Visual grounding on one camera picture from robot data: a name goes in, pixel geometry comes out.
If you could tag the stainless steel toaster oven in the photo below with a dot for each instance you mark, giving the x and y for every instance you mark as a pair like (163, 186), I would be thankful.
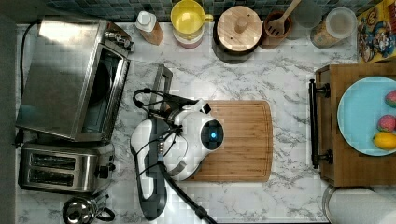
(75, 79)

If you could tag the round wooden lid container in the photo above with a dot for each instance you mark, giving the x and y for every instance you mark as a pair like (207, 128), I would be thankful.
(239, 29)

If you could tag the bottle with white cap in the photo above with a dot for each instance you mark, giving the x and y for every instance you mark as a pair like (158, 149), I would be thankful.
(149, 27)

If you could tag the light blue plate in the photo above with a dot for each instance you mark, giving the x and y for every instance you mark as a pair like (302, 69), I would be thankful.
(359, 110)

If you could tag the shiny metal kettle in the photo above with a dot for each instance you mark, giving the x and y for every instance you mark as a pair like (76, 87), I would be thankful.
(85, 209)

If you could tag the bamboo cutting board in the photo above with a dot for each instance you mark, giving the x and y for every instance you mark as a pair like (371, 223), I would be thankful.
(247, 150)

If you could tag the yellow mug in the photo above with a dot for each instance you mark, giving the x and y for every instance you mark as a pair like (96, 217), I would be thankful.
(188, 17)

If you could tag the white round bowl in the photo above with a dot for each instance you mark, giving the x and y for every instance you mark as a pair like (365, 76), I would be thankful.
(357, 206)

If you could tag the yellow lemon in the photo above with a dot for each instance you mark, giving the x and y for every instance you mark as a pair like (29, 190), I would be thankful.
(385, 140)

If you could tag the brown utensil holder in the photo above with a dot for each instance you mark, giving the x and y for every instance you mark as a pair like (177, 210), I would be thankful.
(271, 38)

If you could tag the wooden tray with black handles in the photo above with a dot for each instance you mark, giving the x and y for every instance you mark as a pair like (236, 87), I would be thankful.
(339, 163)

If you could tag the pink round fruit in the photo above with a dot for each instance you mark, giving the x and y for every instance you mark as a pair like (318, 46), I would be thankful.
(386, 124)

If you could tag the grey glass tumbler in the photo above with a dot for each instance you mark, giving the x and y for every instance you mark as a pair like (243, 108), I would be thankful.
(305, 17)

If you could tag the pink green fruit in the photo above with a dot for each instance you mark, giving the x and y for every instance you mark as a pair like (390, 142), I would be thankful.
(390, 99)

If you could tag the wooden slotted spatula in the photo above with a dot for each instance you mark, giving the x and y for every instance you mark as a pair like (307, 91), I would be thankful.
(277, 27)

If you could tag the stainless steel slot toaster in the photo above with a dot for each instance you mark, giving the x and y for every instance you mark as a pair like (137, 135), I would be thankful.
(67, 168)

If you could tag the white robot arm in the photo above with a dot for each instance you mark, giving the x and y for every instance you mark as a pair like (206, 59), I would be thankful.
(167, 151)

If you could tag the colourful cereal box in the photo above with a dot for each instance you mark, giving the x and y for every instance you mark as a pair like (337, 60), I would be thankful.
(376, 33)

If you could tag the clear jar with lid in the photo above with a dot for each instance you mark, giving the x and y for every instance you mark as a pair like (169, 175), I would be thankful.
(338, 24)

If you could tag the pink cup under mug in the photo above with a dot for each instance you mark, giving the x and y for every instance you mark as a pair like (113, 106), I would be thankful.
(189, 44)

